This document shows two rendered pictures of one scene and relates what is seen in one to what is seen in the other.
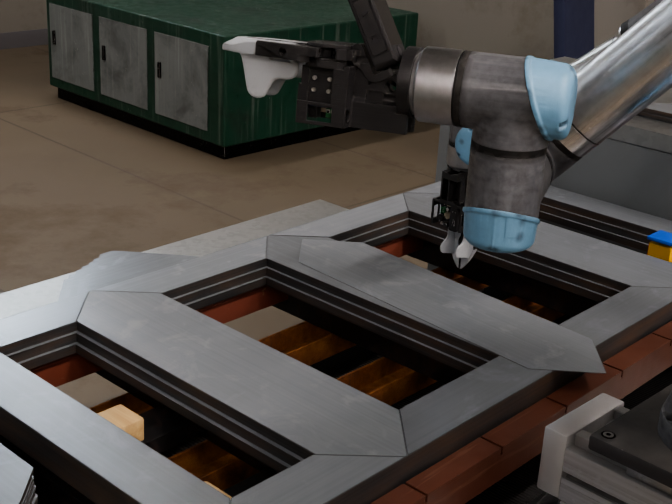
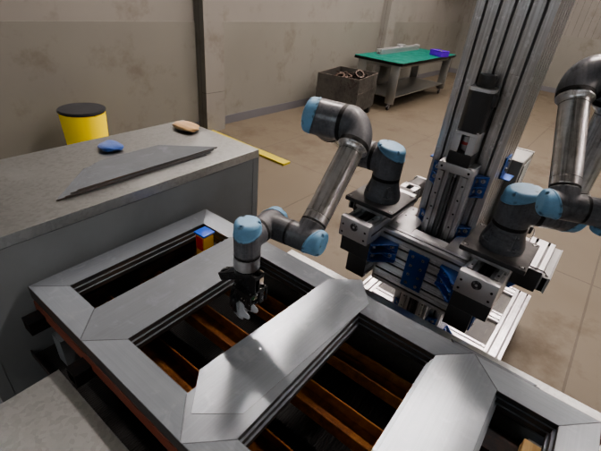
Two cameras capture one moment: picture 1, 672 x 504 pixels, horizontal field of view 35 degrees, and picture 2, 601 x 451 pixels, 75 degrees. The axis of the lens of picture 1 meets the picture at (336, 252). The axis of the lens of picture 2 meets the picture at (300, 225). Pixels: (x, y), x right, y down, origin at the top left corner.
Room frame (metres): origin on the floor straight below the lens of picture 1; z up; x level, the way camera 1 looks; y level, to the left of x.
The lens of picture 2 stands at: (1.95, 0.65, 1.77)
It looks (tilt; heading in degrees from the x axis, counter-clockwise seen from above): 32 degrees down; 263
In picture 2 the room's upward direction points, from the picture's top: 6 degrees clockwise
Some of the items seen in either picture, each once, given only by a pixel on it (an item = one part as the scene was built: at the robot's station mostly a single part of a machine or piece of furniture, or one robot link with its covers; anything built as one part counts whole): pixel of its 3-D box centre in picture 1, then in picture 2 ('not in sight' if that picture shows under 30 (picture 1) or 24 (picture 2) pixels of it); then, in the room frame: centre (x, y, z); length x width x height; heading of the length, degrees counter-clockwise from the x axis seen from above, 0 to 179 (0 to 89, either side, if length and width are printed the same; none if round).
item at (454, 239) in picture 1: (450, 245); (242, 312); (1.99, -0.23, 0.91); 0.06 x 0.03 x 0.09; 138
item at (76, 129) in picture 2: not in sight; (88, 140); (3.64, -3.12, 0.31); 0.41 x 0.39 x 0.63; 46
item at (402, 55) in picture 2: not in sight; (407, 72); (-0.83, -7.35, 0.47); 2.61 x 1.03 x 0.94; 46
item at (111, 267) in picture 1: (116, 280); not in sight; (2.05, 0.45, 0.77); 0.45 x 0.20 x 0.04; 138
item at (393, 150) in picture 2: not in sight; (387, 158); (1.45, -0.80, 1.20); 0.13 x 0.12 x 0.14; 146
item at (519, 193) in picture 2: not in sight; (520, 204); (1.08, -0.46, 1.20); 0.13 x 0.12 x 0.14; 162
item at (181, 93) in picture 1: (229, 56); not in sight; (6.51, 0.71, 0.33); 1.68 x 1.52 x 0.66; 46
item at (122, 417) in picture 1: (119, 427); not in sight; (1.44, 0.32, 0.79); 0.06 x 0.05 x 0.04; 48
